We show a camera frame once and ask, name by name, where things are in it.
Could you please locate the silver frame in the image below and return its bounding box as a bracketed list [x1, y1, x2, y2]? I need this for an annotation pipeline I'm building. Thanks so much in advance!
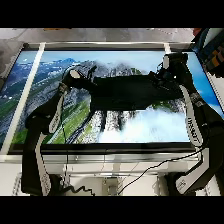
[0, 39, 224, 197]

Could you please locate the black garment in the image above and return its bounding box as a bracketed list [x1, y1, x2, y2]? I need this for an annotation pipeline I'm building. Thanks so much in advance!
[87, 73, 187, 114]

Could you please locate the black cable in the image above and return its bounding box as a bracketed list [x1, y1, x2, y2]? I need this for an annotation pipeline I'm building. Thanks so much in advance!
[116, 147, 206, 197]
[59, 84, 96, 197]

